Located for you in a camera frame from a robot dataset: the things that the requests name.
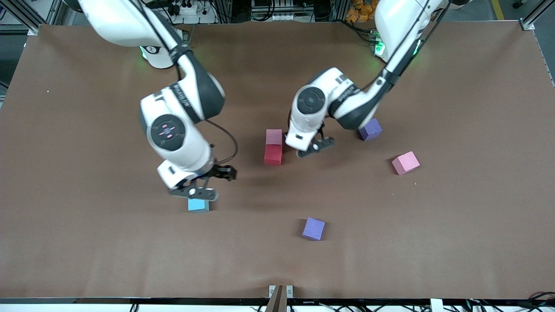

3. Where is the aluminium frame rail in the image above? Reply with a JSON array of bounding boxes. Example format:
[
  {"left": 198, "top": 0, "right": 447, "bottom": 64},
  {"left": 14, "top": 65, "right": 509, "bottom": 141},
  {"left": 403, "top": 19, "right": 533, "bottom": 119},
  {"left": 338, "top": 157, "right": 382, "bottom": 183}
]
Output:
[
  {"left": 0, "top": 0, "right": 57, "bottom": 35},
  {"left": 520, "top": 0, "right": 555, "bottom": 32}
]

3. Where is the brown table cover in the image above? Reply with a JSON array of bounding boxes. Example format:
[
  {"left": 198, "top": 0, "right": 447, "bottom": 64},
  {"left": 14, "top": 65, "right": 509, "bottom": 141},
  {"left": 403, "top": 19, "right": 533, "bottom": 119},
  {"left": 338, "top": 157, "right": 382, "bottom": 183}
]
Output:
[{"left": 0, "top": 19, "right": 555, "bottom": 300}]

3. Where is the purple foam block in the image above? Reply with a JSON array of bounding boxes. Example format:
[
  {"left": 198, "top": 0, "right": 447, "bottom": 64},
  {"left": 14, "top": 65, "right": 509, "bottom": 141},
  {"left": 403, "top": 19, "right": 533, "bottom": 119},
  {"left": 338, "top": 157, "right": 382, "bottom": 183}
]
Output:
[
  {"left": 302, "top": 217, "right": 326, "bottom": 241},
  {"left": 358, "top": 118, "right": 383, "bottom": 142}
]

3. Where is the pile of orange items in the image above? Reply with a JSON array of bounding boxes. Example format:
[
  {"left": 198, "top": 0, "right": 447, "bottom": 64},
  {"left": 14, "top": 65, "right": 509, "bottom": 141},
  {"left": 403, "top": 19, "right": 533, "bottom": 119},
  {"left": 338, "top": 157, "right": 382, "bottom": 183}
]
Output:
[{"left": 347, "top": 0, "right": 377, "bottom": 22}]

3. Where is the white equipment rack with cables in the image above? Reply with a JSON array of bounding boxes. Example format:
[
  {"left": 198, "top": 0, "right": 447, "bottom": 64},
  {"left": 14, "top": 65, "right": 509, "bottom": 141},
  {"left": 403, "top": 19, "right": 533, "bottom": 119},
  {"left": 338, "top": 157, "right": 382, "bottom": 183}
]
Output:
[{"left": 251, "top": 0, "right": 304, "bottom": 22}]

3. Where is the white power strip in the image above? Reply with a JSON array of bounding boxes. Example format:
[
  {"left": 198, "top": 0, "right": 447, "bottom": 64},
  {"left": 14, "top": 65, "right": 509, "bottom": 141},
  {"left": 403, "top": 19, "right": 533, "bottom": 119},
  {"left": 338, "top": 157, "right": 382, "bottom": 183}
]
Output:
[{"left": 173, "top": 0, "right": 217, "bottom": 25}]

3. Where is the red foam block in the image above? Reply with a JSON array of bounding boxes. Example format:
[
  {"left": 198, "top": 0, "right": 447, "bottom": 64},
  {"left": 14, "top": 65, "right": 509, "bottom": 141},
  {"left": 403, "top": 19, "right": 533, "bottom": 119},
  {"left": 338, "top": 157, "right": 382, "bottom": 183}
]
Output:
[{"left": 264, "top": 144, "right": 283, "bottom": 166}]

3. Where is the metal bracket with brown post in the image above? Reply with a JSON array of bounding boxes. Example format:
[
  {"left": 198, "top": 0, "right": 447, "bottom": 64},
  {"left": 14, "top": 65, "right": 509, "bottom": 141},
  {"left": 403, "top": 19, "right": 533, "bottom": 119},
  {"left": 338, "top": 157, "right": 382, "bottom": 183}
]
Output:
[{"left": 265, "top": 284, "right": 294, "bottom": 312}]

